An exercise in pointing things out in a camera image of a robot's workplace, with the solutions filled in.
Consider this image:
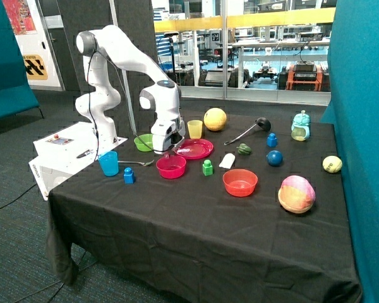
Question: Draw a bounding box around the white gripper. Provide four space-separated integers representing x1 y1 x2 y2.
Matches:
151 119 186 154

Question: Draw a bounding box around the pink plastic bowl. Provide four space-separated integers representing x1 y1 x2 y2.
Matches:
156 155 186 179

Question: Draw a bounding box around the green plastic bowl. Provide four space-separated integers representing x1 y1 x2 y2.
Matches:
134 133 153 152

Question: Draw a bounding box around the pink plastic plate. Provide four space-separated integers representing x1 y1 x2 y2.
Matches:
175 139 214 160

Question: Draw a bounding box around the yellow-green plastic cup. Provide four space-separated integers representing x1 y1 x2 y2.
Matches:
187 120 203 139

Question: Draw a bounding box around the blue plastic cup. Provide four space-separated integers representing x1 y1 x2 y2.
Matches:
98 151 119 177

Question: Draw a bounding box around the red-orange plastic bowl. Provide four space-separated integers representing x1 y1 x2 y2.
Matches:
222 169 258 197

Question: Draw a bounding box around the metal fork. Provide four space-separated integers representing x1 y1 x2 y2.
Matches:
117 160 154 167

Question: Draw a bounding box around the green toy block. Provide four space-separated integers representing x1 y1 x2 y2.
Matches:
202 159 214 176

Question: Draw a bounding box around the blue toy block front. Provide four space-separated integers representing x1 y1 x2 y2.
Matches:
123 167 135 184

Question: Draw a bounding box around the blue toy block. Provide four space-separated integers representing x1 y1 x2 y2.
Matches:
123 167 135 184
267 133 277 148

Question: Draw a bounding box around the white small bottle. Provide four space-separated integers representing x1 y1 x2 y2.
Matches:
219 153 236 169

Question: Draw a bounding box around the green toy pepper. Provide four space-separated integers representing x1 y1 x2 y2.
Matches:
236 143 252 155

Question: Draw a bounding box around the black pen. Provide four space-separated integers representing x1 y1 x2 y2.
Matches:
77 150 93 158

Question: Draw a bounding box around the black ladle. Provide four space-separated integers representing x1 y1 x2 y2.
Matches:
224 117 272 146

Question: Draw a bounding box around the blue toy block back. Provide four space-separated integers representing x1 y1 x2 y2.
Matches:
267 133 277 148

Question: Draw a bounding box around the black tablecloth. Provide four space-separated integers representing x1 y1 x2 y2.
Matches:
45 116 363 302

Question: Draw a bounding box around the dark blue ball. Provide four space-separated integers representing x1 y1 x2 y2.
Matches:
266 150 283 167

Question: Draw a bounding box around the white control box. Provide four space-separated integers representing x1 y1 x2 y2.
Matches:
29 122 126 200

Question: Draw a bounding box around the teal toy jar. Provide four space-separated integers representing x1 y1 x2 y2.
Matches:
291 110 311 141

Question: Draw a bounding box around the pink yellow soft ball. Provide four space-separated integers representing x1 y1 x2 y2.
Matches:
278 175 316 213

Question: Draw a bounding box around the yellow black sign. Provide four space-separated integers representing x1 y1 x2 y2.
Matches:
23 54 48 81

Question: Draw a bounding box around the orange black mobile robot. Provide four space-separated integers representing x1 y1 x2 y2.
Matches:
277 61 330 92

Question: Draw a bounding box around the teal sofa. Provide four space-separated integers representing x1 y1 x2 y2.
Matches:
0 1 40 119

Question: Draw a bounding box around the yellow tennis ball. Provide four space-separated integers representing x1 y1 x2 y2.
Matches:
322 155 342 174

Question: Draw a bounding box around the red poster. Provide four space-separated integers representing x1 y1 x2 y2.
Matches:
2 0 37 35

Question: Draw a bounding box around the teal partition panel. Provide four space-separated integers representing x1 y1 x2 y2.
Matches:
322 1 379 302

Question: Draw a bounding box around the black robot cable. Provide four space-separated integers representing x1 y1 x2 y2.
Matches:
85 50 155 155

